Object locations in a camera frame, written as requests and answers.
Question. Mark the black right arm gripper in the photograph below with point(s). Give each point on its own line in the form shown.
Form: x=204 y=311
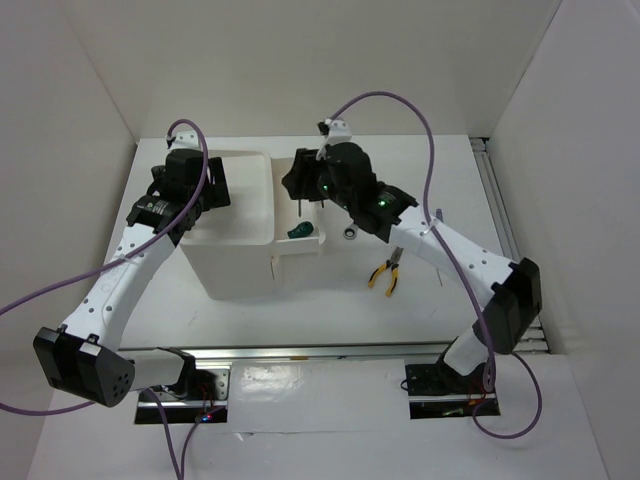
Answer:
x=314 y=166

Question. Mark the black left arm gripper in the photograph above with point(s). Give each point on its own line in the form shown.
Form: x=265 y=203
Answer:
x=218 y=194

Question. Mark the green stubby screwdriver orange cap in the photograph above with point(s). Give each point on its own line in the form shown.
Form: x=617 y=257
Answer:
x=291 y=184

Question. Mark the white top drawer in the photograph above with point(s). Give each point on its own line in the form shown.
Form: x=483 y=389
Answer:
x=286 y=217

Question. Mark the white drawer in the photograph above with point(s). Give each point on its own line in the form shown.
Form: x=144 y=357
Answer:
x=276 y=268
x=286 y=217

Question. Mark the green stubby screwdriver plain cap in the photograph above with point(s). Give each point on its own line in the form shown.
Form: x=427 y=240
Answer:
x=303 y=230

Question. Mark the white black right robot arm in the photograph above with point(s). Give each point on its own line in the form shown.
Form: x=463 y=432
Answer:
x=505 y=294

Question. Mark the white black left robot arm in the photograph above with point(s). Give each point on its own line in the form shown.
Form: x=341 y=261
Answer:
x=83 y=355

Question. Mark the large silver ratchet wrench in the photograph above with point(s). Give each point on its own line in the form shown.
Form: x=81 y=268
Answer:
x=351 y=232

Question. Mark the white drawer cabinet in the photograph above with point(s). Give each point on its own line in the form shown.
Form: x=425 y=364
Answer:
x=229 y=248

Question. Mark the white middle drawer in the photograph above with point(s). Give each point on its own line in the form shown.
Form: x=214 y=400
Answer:
x=276 y=268

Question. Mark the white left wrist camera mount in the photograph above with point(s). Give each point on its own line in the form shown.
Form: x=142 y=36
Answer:
x=182 y=140

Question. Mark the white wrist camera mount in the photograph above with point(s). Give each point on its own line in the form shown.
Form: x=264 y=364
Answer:
x=182 y=140
x=334 y=132

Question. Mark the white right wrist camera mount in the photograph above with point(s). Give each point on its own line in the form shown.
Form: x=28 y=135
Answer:
x=334 y=132

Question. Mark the aluminium front rail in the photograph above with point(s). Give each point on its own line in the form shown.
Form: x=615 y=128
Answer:
x=315 y=352

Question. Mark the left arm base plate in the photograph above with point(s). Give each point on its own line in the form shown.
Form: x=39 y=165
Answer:
x=202 y=395

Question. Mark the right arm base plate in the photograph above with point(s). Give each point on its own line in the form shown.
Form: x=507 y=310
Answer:
x=435 y=392

